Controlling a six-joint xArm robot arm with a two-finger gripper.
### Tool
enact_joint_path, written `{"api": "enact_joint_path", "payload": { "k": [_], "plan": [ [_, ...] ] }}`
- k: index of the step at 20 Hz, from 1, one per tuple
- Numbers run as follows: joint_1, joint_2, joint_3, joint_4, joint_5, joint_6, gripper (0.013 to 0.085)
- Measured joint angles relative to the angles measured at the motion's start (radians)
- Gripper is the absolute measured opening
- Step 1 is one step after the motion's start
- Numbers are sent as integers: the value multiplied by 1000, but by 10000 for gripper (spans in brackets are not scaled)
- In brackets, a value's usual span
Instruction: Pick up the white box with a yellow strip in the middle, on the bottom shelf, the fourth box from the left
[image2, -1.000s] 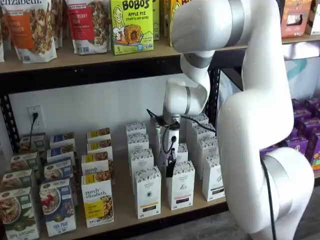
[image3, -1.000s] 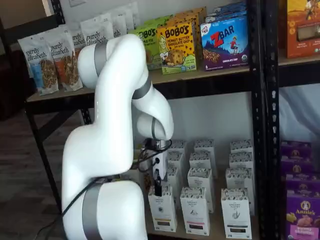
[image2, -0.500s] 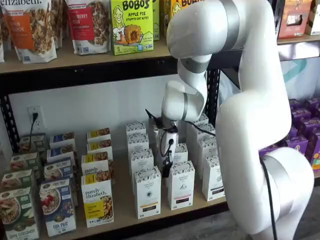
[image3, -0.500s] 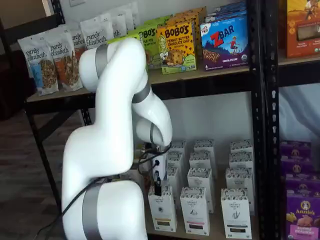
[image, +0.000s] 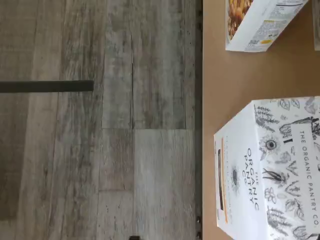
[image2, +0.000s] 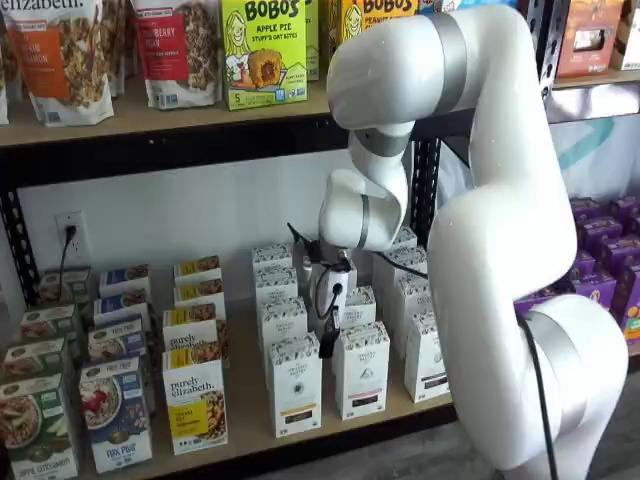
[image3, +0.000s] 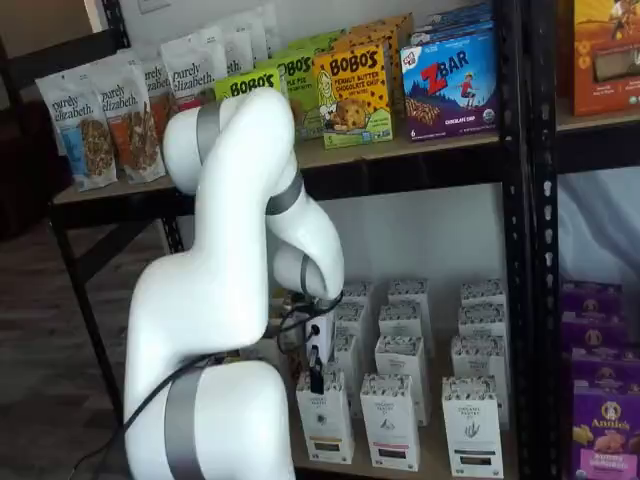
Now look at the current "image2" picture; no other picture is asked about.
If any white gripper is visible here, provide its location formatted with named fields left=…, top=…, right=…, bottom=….
left=309, top=263, right=350, bottom=359

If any white box yellow strip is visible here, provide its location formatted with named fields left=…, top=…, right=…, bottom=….
left=250, top=243, right=295, bottom=274
left=268, top=331, right=325, bottom=440
left=258, top=297, right=310, bottom=361
left=253, top=267, right=300, bottom=307

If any white box pink strip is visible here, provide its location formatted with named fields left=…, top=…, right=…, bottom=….
left=341, top=285, right=378, bottom=331
left=332, top=320, right=392, bottom=422

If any white box teal strip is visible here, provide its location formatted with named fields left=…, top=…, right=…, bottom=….
left=392, top=226, right=419, bottom=251
left=393, top=277, right=439, bottom=361
left=372, top=246, right=430, bottom=302
left=403, top=312, right=453, bottom=405

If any wooden shelf board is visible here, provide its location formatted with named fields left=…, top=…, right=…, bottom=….
left=551, top=68, right=640, bottom=92
left=0, top=69, right=351, bottom=149
left=64, top=279, right=459, bottom=476

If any purely elizabeth yellow box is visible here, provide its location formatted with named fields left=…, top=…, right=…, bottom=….
left=173, top=255, right=224, bottom=289
left=162, top=304, right=231, bottom=369
left=173, top=278, right=227, bottom=321
left=161, top=344, right=230, bottom=457

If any blue flax plus box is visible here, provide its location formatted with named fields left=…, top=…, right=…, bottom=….
left=98, top=264, right=152, bottom=300
left=87, top=313, right=147, bottom=365
left=78, top=356, right=154, bottom=475
left=93, top=289, right=151, bottom=326

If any black metal shelf rack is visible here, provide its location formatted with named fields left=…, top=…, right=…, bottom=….
left=537, top=0, right=640, bottom=356
left=0, top=0, right=540, bottom=480

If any purple Annie's box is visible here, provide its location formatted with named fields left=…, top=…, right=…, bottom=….
left=574, top=215, right=625, bottom=251
left=569, top=197, right=602, bottom=224
left=594, top=235, right=640, bottom=274
left=607, top=195, right=640, bottom=226
left=569, top=249, right=597, bottom=286
left=574, top=272, right=620, bottom=301
left=610, top=262, right=640, bottom=326

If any green apple oatmeal box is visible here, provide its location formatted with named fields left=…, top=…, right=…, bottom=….
left=0, top=337, right=69, bottom=386
left=0, top=372, right=81, bottom=480
left=37, top=266, right=94, bottom=307
left=19, top=303, right=82, bottom=351

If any green Bobo's apple pie box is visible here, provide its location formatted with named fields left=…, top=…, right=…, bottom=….
left=221, top=0, right=309, bottom=112
left=303, top=0, right=321, bottom=83

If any yellow Bobo's peanut butter box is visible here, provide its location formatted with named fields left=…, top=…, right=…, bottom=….
left=339, top=0, right=421, bottom=47
left=324, top=0, right=346, bottom=61

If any orange snack box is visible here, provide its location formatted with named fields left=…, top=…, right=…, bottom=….
left=555, top=0, right=626, bottom=80

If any white snack box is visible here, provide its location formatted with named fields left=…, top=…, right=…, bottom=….
left=610, top=0, right=640, bottom=72

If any red label granola bag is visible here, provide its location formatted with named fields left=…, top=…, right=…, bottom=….
left=129, top=0, right=222, bottom=111

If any white sheet teal stripe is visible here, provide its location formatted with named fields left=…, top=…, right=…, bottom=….
left=439, top=83, right=640, bottom=202

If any orange label granola bag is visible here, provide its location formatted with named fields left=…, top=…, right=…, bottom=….
left=2, top=0, right=117, bottom=128
left=97, top=0, right=137, bottom=99

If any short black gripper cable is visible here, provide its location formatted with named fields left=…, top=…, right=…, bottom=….
left=313, top=282, right=345, bottom=322

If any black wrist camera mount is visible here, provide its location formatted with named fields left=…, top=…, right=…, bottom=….
left=286, top=221, right=324, bottom=269

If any long black arm cable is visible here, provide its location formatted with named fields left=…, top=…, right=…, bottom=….
left=344, top=249, right=559, bottom=480

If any black power plug cord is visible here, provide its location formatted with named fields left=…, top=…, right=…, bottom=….
left=58, top=225, right=80, bottom=296

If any white wall outlet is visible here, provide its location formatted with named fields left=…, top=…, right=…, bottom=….
left=53, top=212, right=87, bottom=261

